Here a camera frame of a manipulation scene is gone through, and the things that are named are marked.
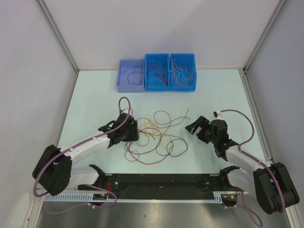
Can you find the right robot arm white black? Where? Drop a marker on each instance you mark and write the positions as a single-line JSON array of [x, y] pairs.
[[269, 182]]

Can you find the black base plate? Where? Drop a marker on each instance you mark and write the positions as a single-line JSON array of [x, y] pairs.
[[164, 186]]

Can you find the lavender plastic bin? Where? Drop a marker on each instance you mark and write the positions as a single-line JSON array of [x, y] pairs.
[[131, 76]]

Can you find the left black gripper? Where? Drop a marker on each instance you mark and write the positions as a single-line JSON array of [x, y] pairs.
[[134, 134]]

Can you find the blue bin right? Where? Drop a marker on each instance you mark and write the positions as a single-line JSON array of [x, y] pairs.
[[183, 72]]

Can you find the right aluminium frame post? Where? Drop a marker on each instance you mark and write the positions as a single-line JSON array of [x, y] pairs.
[[273, 18]]

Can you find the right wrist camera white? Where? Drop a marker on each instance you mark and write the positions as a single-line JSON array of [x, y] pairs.
[[218, 115]]

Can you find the blue bin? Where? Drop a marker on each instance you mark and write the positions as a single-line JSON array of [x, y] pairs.
[[157, 72], [183, 72]]

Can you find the blue bin middle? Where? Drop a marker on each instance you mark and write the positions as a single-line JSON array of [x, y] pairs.
[[157, 72]]

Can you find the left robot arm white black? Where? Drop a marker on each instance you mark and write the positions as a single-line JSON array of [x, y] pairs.
[[56, 171]]

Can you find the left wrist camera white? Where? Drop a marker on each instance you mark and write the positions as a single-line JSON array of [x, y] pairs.
[[125, 112]]

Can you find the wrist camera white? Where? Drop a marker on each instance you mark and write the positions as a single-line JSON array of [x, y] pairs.
[[218, 115], [125, 112]]

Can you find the aluminium frame post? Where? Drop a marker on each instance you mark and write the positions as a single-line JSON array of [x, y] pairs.
[[57, 33], [273, 18]]

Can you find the right aluminium table rail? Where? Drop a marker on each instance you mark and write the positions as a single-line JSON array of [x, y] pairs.
[[259, 127]]

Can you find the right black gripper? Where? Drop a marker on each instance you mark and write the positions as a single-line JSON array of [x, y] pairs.
[[202, 122]]

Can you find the left aluminium frame post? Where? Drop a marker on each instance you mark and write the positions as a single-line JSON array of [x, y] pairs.
[[57, 33]]

